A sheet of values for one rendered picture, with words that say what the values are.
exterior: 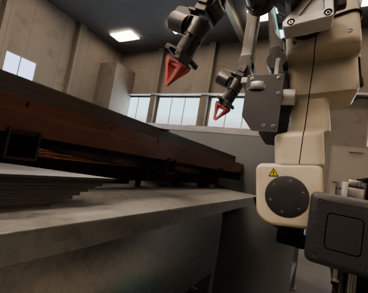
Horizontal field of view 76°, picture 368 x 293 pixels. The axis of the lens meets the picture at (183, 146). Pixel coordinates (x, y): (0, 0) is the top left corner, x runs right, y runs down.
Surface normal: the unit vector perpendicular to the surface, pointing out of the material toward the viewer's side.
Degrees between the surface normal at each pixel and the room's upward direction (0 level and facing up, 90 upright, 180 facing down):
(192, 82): 90
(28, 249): 90
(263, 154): 90
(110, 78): 90
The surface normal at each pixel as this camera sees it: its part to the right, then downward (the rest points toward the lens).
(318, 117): -0.47, -0.14
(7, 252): 0.85, 0.11
